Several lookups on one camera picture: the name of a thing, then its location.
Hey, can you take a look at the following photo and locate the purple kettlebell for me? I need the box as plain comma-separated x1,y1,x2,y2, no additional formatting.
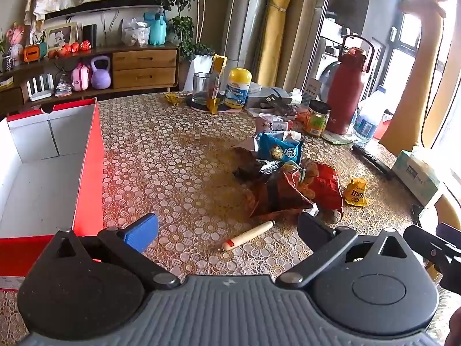
90,56,111,90

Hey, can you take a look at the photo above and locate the glass cup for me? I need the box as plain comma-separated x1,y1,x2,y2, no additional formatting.
192,72,218,105

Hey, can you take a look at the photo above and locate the red cardboard box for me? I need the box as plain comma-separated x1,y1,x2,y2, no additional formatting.
0,97,105,291

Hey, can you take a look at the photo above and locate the stack of small books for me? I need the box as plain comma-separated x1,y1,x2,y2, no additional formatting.
55,75,73,97

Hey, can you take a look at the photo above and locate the clear plastic bag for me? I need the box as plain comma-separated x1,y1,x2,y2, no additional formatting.
121,18,151,47

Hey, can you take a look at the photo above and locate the wooden TV cabinet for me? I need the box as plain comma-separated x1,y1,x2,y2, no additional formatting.
0,45,181,112

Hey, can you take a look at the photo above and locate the white router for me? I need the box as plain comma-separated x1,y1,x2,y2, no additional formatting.
26,74,54,101

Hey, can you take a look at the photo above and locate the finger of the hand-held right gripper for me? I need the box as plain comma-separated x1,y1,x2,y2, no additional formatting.
403,224,461,291
435,223,461,249

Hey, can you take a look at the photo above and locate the green indoor tree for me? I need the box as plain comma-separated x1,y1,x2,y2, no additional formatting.
158,0,224,62

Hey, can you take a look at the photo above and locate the spider plant dark vase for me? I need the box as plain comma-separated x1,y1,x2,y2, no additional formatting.
0,31,15,73

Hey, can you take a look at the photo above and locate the white standing card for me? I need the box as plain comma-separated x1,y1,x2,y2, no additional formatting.
302,77,324,106

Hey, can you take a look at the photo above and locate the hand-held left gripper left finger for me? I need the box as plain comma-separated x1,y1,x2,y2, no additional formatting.
47,213,181,291

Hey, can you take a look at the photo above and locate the cream stick red tip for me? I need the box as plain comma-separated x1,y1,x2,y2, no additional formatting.
221,221,275,252

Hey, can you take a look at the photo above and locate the pink toy case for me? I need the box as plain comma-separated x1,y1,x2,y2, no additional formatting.
71,63,90,91

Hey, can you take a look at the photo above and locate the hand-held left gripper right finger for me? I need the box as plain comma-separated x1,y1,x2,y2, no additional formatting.
275,212,415,291

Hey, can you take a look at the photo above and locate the photo frame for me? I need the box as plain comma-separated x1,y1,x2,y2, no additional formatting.
44,22,78,49

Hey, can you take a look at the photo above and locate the teal spray bottle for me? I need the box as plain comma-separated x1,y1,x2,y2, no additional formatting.
144,12,168,47

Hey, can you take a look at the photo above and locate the blue snack packet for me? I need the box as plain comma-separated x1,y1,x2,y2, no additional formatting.
257,131,303,164

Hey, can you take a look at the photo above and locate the red water bottle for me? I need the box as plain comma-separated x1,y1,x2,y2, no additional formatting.
326,34,375,135

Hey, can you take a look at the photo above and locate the black speaker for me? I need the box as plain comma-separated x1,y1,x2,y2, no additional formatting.
82,24,98,47

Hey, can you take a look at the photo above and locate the black television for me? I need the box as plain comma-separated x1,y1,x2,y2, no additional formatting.
43,0,166,20

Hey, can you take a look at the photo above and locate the pink flamingo plush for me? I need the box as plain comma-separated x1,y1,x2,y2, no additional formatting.
5,22,26,62

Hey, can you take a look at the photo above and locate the washing machine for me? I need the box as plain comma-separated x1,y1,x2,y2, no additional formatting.
319,36,346,91

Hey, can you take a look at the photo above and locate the white planter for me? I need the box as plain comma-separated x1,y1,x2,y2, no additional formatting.
184,54,213,92

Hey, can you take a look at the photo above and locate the orange teal desk box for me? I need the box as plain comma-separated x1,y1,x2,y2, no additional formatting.
23,42,47,62

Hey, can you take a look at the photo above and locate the wooden cabinet drawer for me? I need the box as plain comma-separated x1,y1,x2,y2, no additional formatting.
112,68,177,89
112,48,178,71

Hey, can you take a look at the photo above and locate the black-lid jar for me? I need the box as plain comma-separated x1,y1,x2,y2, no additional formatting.
307,100,331,138

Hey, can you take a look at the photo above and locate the tall yellow packet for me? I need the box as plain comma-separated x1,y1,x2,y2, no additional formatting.
207,54,228,115

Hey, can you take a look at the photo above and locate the green white tissue box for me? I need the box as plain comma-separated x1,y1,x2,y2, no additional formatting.
392,149,442,208

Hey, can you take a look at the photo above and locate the clear plastic water jug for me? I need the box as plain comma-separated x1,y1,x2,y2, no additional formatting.
353,86,393,143

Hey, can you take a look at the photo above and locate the grey standing air conditioner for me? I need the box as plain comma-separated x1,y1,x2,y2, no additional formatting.
220,0,274,76

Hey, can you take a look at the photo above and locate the yellow candy packet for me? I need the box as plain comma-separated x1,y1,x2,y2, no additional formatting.
342,178,369,207

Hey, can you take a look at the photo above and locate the yellow rolled curtain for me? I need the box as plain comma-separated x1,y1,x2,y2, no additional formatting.
257,0,299,87

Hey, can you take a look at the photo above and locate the white pink snack packet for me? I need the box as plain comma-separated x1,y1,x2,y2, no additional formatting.
255,113,299,138

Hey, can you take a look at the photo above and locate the grey flat box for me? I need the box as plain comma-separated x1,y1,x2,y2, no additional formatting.
246,81,293,109

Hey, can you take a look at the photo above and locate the yellow-lid supplement bottle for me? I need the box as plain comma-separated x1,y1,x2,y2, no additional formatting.
224,67,253,109

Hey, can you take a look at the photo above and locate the red chip bag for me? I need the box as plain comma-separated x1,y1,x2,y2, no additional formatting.
248,160,343,219

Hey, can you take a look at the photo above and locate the slim black remote control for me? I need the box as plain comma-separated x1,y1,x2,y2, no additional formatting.
352,144,395,180

